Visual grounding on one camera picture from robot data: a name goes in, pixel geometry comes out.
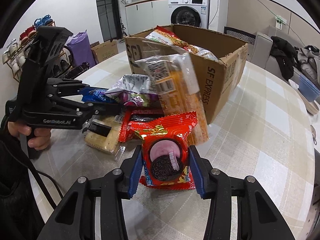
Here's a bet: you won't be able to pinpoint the blue stacked bowls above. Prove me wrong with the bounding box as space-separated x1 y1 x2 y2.
299 75 320 102

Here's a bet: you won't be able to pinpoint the cracker sandwich pack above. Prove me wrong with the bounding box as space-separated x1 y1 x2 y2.
82 115 125 160

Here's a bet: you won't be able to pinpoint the blue snack pack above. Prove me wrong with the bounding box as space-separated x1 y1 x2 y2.
79 87 117 103

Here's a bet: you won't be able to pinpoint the noodle stick snack bag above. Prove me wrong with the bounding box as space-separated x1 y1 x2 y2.
145 26 219 62

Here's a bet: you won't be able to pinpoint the red Oreo cookie pack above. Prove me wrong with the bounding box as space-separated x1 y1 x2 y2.
130 112 197 190

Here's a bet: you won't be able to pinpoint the SF Express cardboard box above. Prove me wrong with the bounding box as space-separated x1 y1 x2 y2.
124 24 248 124

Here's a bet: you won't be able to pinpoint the black jacket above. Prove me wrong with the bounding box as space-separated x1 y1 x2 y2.
270 36 299 81

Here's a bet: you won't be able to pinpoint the white washing machine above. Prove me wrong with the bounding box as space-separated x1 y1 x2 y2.
168 0 210 29

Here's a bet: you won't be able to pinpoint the person left hand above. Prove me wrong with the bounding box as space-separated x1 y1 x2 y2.
8 121 51 151

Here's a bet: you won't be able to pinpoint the checkered tablecloth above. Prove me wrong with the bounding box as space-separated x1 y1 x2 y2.
33 51 315 239

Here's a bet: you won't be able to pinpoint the small cardboard box on floor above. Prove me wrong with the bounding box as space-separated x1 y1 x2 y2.
91 40 118 64

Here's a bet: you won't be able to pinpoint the red black wafer pack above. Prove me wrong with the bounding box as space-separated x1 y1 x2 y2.
118 107 164 142

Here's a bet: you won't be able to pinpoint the purple silver snack bag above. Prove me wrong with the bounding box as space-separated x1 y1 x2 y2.
104 74 159 107

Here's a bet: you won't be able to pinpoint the grey sofa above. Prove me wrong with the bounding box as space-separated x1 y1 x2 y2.
251 26 319 88

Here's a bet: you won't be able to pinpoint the metal tea infuser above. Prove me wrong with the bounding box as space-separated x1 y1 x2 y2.
310 125 317 145

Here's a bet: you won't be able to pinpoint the grey clothes pile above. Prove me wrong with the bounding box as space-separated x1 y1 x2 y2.
295 47 319 86

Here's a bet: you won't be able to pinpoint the orange bread loaf bag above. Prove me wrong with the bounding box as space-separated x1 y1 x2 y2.
136 53 209 145

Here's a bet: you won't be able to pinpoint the shoe rack with shoes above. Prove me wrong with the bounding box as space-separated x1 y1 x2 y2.
2 14 74 82

